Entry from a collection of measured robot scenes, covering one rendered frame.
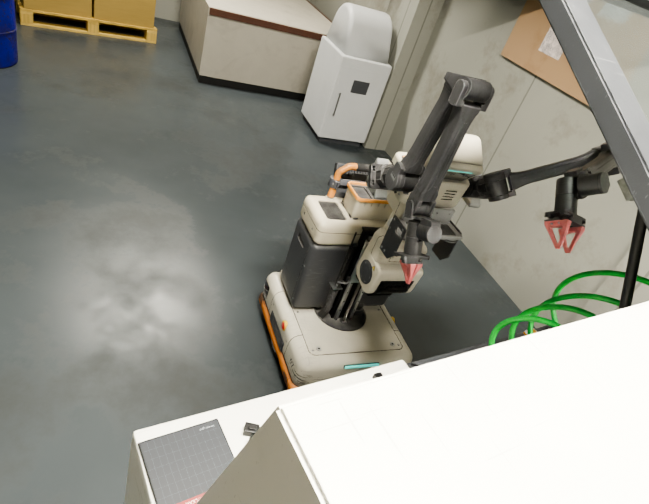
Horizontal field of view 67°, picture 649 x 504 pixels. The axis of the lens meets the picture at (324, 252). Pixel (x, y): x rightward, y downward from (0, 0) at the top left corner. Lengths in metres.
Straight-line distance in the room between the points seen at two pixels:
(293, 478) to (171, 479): 0.61
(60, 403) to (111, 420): 0.22
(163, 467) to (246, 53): 4.96
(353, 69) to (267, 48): 1.22
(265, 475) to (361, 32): 4.57
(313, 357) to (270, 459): 1.79
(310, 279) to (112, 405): 0.99
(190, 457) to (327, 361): 1.30
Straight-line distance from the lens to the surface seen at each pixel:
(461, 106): 1.43
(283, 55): 5.72
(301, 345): 2.26
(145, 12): 6.50
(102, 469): 2.15
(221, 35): 5.52
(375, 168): 1.74
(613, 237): 3.37
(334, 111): 4.86
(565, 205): 1.48
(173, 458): 1.03
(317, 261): 2.21
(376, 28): 4.93
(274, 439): 0.43
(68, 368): 2.42
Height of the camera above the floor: 1.88
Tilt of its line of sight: 34 degrees down
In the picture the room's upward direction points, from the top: 20 degrees clockwise
